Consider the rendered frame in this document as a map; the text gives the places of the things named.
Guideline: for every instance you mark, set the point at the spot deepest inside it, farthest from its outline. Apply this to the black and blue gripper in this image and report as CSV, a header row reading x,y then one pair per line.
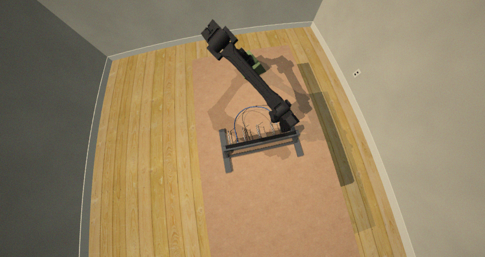
x,y
272,117

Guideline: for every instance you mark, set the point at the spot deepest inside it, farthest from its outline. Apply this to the grey patch panel rack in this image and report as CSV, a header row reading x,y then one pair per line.
x,y
252,143

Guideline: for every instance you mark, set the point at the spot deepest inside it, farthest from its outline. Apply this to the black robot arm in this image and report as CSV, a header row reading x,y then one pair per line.
x,y
280,108

